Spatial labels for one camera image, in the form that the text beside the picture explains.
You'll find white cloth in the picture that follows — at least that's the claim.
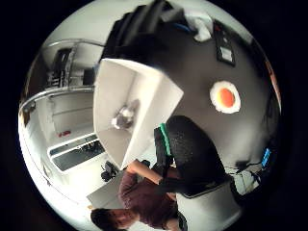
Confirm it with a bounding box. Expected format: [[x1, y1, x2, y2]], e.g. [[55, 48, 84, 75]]
[[185, 11, 215, 43]]

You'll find black bag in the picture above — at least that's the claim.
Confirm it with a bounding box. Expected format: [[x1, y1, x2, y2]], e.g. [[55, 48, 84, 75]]
[[100, 0, 195, 66]]

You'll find black object on floor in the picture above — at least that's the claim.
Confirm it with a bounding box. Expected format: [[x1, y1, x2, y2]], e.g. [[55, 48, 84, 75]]
[[100, 161, 119, 183]]

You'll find black rack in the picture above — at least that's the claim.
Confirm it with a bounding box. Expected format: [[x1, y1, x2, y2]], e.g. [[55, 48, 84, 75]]
[[46, 47, 76, 90]]

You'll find white panel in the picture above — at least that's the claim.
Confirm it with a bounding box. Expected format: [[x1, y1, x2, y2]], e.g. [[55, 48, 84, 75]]
[[175, 181, 243, 231]]

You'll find white box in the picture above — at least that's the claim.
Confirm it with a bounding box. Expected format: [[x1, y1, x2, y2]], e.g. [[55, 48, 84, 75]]
[[92, 57, 185, 170]]

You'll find the person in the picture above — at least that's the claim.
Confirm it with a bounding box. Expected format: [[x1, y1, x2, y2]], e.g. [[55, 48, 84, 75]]
[[90, 159, 189, 231]]

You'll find fried egg toy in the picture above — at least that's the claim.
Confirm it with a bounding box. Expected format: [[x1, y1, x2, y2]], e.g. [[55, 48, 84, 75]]
[[209, 80, 242, 115]]

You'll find black flat device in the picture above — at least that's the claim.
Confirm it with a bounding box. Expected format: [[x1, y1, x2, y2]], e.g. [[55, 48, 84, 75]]
[[212, 21, 238, 67]]

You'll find blue object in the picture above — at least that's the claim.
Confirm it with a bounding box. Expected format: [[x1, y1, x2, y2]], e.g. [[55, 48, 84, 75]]
[[260, 147, 272, 168]]

